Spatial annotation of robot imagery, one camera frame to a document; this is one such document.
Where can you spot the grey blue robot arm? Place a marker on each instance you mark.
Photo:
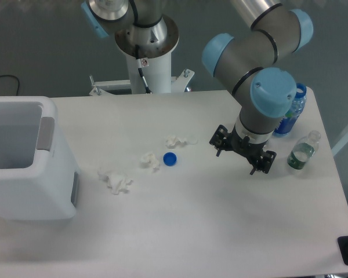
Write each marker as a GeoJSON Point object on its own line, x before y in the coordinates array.
{"type": "Point", "coordinates": [246, 68]}

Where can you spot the small white paper ball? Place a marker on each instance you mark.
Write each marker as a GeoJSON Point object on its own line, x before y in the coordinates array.
{"type": "Point", "coordinates": [150, 161]}

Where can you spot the white plastic bin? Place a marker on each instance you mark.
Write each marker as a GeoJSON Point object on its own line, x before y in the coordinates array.
{"type": "Point", "coordinates": [39, 175]}

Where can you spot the clear green label bottle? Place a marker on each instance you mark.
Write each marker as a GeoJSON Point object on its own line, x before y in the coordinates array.
{"type": "Point", "coordinates": [303, 150]}

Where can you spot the blue plastic drink bottle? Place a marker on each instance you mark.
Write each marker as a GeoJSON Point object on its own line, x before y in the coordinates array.
{"type": "Point", "coordinates": [287, 122]}

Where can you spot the blue bottle cap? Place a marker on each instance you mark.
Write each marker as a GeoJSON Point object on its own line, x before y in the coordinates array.
{"type": "Point", "coordinates": [169, 159]}

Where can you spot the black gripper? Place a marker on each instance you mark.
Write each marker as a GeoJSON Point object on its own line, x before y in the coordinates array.
{"type": "Point", "coordinates": [254, 153]}

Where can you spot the long white crumpled paper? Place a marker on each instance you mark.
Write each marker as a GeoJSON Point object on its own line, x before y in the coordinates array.
{"type": "Point", "coordinates": [174, 141]}

